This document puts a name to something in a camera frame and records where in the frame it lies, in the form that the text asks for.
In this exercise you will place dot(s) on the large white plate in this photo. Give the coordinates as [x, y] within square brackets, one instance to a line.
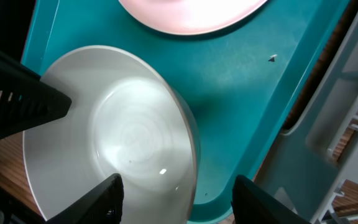
[190, 17]

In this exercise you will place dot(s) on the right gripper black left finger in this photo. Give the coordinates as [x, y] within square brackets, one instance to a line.
[101, 205]

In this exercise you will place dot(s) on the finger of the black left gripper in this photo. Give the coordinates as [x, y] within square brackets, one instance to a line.
[26, 102]

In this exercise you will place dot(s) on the teal plastic tray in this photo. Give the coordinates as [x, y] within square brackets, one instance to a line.
[240, 82]

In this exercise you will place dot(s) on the grey bowl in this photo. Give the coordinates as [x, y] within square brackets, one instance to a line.
[124, 118]

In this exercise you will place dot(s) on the grey dish rack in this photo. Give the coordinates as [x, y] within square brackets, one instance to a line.
[308, 163]

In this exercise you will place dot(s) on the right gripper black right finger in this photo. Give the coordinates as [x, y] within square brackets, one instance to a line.
[251, 205]

